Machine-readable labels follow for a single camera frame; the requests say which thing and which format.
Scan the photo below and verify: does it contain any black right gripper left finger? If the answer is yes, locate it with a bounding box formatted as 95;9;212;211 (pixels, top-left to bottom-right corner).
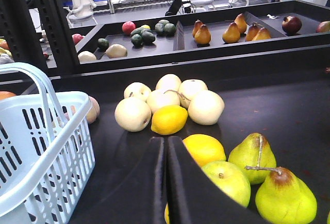
69;137;165;223

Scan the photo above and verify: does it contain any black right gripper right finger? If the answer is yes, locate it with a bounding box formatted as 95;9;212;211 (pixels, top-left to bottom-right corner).
167;136;266;224

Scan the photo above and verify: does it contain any light blue plastic basket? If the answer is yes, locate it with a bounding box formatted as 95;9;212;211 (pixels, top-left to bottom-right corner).
1;63;95;223

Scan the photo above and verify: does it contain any green apple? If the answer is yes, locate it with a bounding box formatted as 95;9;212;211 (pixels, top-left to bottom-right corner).
202;161;251;208

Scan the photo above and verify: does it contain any yellow lemon middle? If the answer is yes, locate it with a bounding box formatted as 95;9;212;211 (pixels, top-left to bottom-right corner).
183;134;226;167

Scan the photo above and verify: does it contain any green pear with stem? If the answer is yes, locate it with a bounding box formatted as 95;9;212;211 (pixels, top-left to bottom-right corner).
228;133;276;185

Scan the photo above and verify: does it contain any yellow lemon by pears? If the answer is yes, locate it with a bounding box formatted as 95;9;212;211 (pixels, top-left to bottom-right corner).
151;105;188;135

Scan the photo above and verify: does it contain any pink peach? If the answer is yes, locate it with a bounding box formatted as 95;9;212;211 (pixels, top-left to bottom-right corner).
86;96;100;124

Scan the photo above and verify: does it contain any black wooden produce stand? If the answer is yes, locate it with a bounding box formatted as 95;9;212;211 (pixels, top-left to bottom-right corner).
0;0;330;224

